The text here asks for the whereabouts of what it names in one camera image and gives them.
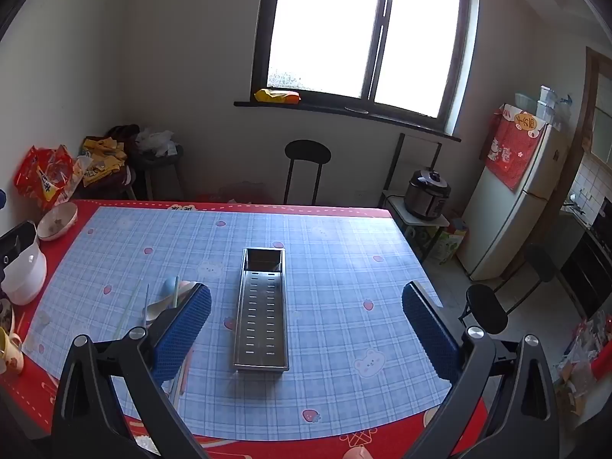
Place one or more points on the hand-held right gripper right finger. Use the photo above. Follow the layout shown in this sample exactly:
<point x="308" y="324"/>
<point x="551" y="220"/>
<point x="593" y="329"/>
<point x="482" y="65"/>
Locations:
<point x="430" y="334"/>

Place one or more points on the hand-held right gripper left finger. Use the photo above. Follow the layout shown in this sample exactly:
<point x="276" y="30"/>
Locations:
<point x="181" y="332"/>

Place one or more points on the white spoon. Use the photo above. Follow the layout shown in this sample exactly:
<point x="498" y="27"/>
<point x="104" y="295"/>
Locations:
<point x="155" y="311"/>

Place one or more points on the green chopstick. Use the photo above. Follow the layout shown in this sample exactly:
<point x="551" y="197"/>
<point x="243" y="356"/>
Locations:
<point x="175" y="289"/>
<point x="126" y="313"/>

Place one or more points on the blue spoon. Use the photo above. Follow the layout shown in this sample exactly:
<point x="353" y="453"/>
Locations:
<point x="169" y="286"/>

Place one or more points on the perforated steel utensil tray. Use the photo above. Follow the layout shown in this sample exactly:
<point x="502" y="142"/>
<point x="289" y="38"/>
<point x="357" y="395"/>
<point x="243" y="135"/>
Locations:
<point x="260" y="315"/>

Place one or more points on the black chair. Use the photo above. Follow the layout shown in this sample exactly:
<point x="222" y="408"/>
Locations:
<point x="542" y="263"/>
<point x="485" y="306"/>

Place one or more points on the green printed bag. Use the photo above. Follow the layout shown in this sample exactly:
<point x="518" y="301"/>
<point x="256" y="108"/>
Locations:
<point x="449" y="246"/>

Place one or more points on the blue plaid table mat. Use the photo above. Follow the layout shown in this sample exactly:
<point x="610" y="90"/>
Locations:
<point x="334" y="272"/>

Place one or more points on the white refrigerator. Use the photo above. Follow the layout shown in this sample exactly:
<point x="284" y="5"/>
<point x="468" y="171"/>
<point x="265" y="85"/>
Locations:
<point x="502" y="229"/>

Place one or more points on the small white side table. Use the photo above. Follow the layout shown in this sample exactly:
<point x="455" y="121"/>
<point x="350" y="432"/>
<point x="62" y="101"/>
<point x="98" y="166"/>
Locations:
<point x="397" y="205"/>

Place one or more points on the black rice cooker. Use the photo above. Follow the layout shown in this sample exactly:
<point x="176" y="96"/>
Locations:
<point x="425" y="196"/>

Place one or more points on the pile of packaging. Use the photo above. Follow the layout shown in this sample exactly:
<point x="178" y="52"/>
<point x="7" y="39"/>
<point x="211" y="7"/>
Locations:
<point x="588" y="354"/>

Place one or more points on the white bowl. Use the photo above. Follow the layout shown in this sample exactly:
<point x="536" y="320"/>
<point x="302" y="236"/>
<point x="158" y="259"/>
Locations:
<point x="57" y="222"/>

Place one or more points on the white plastic container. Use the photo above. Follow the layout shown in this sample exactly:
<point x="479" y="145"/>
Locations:
<point x="26" y="272"/>

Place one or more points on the dark kitchen cabinet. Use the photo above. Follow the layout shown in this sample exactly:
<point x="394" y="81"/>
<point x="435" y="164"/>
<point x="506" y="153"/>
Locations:
<point x="588" y="272"/>

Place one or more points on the grey stool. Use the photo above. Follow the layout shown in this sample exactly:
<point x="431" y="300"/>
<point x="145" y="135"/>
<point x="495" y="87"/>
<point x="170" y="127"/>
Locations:
<point x="158" y="162"/>

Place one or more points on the cream cartoon mug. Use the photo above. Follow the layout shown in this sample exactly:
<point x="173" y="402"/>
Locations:
<point x="10" y="351"/>

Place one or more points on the yellow bags pile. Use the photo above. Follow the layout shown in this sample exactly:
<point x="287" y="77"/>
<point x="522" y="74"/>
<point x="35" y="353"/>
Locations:
<point x="103" y="158"/>

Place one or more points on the white plastic bag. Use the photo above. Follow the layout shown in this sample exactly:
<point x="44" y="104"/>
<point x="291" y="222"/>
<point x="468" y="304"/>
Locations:
<point x="155" y="142"/>

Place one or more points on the red printed cloth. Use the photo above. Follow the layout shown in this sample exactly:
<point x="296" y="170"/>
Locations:
<point x="511" y="153"/>

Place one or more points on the dark red cloth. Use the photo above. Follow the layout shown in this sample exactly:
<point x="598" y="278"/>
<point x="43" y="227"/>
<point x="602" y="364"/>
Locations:
<point x="122" y="133"/>

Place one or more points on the red snack bag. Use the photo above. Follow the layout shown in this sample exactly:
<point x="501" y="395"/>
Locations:
<point x="43" y="177"/>

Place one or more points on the black round stool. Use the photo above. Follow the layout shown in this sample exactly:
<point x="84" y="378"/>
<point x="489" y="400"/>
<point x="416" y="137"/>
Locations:
<point x="307" y="152"/>

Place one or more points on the yellow snack packet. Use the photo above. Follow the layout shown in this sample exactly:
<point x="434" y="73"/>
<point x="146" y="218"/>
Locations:
<point x="277" y="96"/>

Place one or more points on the clear plastic containers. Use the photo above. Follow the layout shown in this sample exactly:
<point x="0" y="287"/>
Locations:
<point x="547" y="103"/>

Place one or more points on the black framed window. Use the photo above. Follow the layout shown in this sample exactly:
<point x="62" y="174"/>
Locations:
<point x="325" y="24"/>

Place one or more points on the black metal frame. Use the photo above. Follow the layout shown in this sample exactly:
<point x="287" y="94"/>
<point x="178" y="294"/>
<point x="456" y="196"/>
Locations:
<point x="402" y="137"/>

